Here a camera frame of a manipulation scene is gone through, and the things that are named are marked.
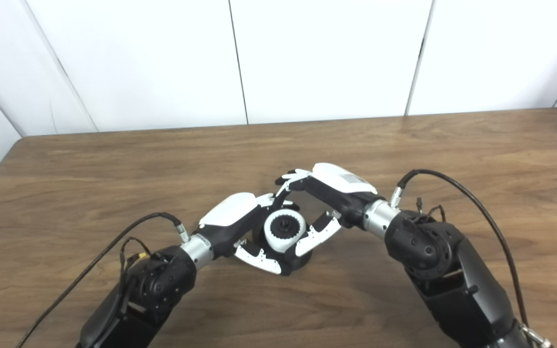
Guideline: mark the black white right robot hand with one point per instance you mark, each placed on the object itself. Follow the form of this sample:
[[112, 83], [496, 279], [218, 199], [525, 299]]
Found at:
[[346, 193]]

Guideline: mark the round black plastic part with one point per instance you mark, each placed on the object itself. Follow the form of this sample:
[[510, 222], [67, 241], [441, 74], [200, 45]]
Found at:
[[300, 261]]

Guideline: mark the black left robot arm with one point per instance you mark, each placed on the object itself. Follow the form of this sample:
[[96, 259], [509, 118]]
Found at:
[[157, 285]]

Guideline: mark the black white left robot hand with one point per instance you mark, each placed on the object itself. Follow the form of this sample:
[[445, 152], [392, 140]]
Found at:
[[230, 215]]

